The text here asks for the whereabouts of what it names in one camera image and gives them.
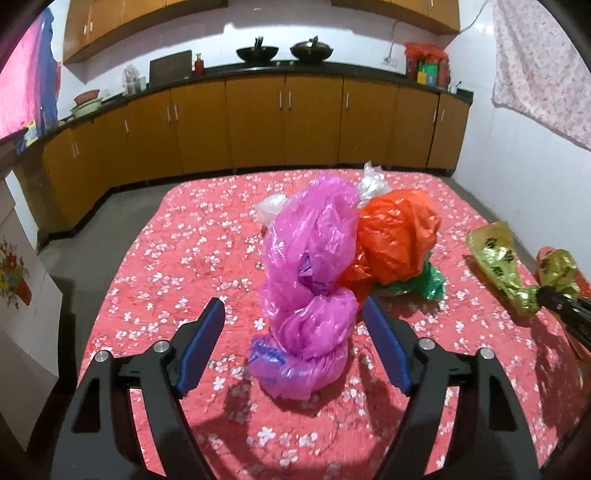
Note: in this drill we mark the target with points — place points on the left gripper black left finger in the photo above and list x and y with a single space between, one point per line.
98 438

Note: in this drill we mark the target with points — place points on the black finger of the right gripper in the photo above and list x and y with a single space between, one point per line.
574 313

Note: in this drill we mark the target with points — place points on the lower wooden kitchen cabinets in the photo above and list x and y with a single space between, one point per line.
234 119

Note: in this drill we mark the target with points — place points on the wooden kitchen cabinets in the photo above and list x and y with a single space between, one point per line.
370 33
234 119

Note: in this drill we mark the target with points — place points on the upper wooden kitchen cabinets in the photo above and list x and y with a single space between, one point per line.
370 33

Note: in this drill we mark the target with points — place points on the red plastic basket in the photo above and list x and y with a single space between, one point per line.
556 268

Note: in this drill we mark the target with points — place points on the green plastic bag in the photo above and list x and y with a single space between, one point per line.
429 284

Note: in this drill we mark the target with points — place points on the white floral cabinet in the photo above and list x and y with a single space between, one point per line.
30 313

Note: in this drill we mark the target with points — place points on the red floral tablecloth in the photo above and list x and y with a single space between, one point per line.
205 242

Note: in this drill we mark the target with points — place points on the orange-red plastic bag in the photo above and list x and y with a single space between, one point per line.
396 233

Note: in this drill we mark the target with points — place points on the purple plastic bag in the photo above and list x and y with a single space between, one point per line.
311 316

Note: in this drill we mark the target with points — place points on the pink floral hanging cloth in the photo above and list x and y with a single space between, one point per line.
539 72

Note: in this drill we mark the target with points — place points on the white plastic bag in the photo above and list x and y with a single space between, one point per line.
322 194

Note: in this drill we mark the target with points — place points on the green box on counter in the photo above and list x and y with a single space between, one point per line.
428 74

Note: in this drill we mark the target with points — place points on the red bag on counter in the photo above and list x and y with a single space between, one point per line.
419 52

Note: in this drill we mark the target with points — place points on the stacked bowls on counter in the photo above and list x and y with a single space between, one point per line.
86 103

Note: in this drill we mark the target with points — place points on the glass jar on counter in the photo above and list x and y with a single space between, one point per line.
133 83

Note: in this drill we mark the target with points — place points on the black wok with lid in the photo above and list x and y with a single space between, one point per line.
311 52

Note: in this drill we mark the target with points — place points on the pink blue hanging cloth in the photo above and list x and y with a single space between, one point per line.
30 84

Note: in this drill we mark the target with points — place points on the brown cutting board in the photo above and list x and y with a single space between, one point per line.
170 69

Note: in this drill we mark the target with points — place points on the red bottle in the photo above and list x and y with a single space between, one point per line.
198 65

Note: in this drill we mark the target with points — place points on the black wok with utensil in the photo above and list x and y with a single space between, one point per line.
258 54

